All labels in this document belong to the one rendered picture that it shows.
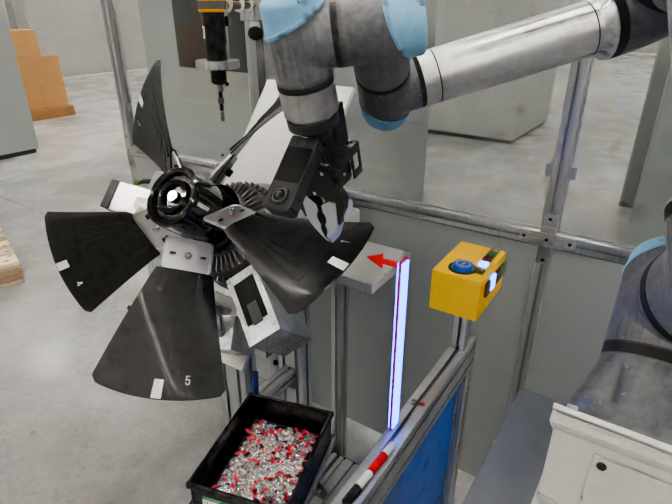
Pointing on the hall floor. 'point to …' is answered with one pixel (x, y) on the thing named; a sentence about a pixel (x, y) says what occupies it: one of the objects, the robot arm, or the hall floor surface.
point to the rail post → (457, 438)
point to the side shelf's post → (339, 364)
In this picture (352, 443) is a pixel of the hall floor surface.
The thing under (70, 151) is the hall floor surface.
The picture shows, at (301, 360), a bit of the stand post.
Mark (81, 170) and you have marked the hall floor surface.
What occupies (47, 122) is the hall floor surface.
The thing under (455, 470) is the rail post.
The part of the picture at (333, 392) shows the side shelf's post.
